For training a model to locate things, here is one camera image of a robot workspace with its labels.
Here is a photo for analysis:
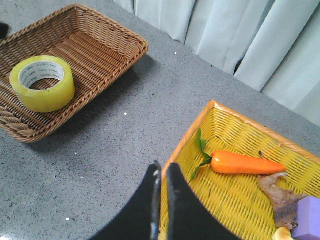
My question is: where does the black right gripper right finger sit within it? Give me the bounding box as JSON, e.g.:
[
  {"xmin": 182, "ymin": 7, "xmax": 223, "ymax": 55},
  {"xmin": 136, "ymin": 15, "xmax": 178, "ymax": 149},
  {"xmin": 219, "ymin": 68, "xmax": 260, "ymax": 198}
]
[{"xmin": 166, "ymin": 163, "xmax": 238, "ymax": 240}]

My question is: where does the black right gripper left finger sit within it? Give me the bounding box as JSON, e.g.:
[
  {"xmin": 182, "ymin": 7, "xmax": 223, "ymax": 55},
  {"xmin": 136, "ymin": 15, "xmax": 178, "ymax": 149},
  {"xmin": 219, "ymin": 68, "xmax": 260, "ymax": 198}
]
[{"xmin": 91, "ymin": 161, "xmax": 162, "ymax": 240}]

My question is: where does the yellow-green tape roll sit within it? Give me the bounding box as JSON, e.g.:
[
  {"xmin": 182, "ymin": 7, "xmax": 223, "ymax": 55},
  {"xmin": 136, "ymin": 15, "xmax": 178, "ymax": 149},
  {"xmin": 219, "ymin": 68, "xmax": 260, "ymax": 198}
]
[{"xmin": 9, "ymin": 55, "xmax": 76, "ymax": 113}]

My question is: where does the yellow woven basket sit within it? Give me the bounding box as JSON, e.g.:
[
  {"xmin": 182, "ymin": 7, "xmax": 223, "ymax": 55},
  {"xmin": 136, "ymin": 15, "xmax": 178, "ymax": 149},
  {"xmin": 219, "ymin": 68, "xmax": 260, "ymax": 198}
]
[{"xmin": 168, "ymin": 100, "xmax": 320, "ymax": 240}]

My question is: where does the orange plastic carrot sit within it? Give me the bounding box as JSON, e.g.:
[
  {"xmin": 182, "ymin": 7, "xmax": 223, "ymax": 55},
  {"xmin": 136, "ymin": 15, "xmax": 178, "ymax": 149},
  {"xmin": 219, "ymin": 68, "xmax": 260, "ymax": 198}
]
[{"xmin": 190, "ymin": 129, "xmax": 287, "ymax": 180}]

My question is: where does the beige bread toy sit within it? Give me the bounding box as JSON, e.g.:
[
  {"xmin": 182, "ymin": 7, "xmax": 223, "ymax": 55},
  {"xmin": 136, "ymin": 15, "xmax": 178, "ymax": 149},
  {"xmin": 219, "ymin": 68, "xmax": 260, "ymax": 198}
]
[{"xmin": 272, "ymin": 227, "xmax": 294, "ymax": 240}]

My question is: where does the brown toy animal figure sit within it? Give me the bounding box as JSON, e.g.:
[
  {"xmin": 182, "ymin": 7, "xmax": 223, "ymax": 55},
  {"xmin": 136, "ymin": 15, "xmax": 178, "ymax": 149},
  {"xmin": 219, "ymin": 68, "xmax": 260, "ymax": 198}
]
[{"xmin": 257, "ymin": 172, "xmax": 308, "ymax": 231}]

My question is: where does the purple foam block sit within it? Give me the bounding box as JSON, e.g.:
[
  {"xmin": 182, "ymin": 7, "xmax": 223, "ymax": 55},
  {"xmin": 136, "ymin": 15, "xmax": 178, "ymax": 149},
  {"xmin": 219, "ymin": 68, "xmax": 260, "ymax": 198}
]
[{"xmin": 291, "ymin": 196, "xmax": 320, "ymax": 240}]

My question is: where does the brown wicker basket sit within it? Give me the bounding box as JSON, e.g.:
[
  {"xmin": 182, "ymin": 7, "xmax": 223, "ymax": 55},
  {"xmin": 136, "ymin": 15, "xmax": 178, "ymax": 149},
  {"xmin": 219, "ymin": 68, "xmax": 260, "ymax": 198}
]
[{"xmin": 0, "ymin": 4, "xmax": 149, "ymax": 143}]

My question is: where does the white curtain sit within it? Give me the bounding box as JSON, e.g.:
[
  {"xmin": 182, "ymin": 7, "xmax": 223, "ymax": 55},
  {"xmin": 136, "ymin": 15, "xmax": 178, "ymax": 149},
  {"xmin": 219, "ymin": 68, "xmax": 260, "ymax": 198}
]
[{"xmin": 116, "ymin": 0, "xmax": 320, "ymax": 125}]

